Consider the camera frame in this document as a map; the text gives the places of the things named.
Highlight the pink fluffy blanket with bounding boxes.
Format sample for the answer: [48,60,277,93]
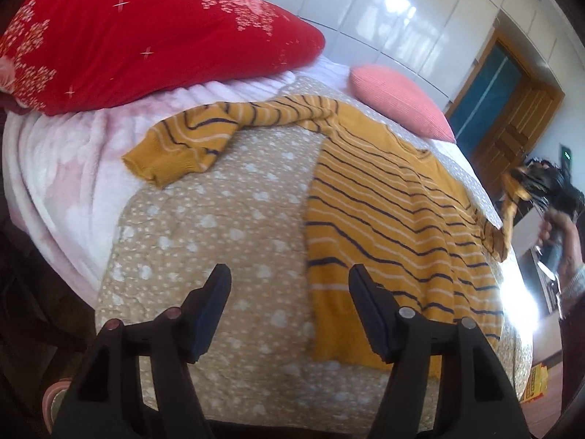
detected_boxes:
[2,55,352,303]

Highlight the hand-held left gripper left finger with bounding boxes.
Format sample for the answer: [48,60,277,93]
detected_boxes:
[52,264,232,439]

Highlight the person's right forearm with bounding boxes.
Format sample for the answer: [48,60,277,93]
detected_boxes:
[555,247,585,321]

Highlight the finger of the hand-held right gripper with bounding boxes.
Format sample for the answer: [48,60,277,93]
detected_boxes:
[503,167,542,202]

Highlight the pink knitted cushion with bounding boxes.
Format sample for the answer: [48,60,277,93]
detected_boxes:
[349,65,457,143]

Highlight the wooden door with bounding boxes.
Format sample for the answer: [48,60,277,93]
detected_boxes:
[445,30,565,184]

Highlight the white wardrobe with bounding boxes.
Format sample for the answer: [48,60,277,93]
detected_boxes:
[218,0,503,106]

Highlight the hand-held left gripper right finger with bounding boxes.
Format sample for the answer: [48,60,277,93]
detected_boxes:
[348,264,526,439]

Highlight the person's right hand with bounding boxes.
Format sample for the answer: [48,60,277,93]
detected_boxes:
[536,208,577,275]

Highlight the beige heart-print quilt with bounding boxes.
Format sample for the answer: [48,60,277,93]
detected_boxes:
[95,74,535,425]

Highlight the red patterned pillow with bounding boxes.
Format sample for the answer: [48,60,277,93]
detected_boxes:
[0,0,326,116]

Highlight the yellow striped sweater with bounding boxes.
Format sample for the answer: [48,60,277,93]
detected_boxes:
[121,94,515,378]

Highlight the yellow cardboard box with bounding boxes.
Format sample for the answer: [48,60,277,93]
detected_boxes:
[522,362,550,404]

